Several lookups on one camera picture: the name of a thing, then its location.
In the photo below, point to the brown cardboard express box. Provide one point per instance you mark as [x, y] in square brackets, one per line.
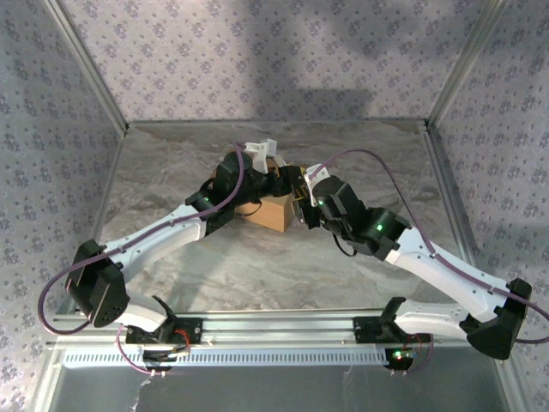
[268, 212]

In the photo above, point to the grey metal panel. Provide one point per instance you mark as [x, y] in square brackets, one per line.
[279, 390]

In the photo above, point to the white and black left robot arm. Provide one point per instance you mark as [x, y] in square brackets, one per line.
[150, 244]

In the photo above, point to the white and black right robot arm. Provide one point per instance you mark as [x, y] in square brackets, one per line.
[450, 279]

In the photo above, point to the black connector bracket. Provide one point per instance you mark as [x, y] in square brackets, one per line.
[154, 357]

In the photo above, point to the short aluminium frame post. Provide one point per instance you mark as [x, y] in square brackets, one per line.
[512, 386]
[45, 382]

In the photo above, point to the aluminium mounting rail beam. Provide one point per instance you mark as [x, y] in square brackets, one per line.
[279, 326]

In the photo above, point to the thin aluminium floor rail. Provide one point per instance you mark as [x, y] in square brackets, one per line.
[279, 122]

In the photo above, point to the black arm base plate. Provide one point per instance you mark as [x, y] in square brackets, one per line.
[193, 330]
[364, 330]

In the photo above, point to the black controller board with LED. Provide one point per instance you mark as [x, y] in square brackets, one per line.
[401, 362]

